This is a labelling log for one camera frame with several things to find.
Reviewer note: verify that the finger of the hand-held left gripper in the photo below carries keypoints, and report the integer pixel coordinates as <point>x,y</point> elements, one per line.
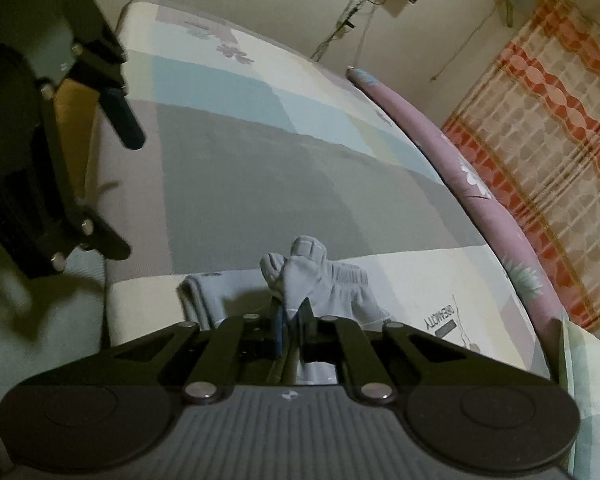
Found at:
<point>75,200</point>
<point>115,95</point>

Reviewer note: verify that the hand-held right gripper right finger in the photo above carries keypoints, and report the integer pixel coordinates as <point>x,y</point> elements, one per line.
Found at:
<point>306,325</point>

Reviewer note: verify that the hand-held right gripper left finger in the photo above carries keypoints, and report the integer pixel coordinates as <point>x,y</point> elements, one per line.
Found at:
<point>279,330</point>

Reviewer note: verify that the grey striped pants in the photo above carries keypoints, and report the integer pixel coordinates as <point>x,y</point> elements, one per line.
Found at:
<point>305,280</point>

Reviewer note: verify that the checked bed sheet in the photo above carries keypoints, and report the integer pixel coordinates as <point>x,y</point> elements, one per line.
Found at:
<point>255,160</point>

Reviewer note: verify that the purple floral quilt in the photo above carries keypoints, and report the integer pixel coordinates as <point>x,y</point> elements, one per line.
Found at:
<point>470,170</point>

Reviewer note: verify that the checked pillow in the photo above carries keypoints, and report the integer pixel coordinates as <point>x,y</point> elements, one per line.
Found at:
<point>587,385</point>

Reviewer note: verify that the patterned curtain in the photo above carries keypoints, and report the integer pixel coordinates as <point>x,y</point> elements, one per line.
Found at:
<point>545,145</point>

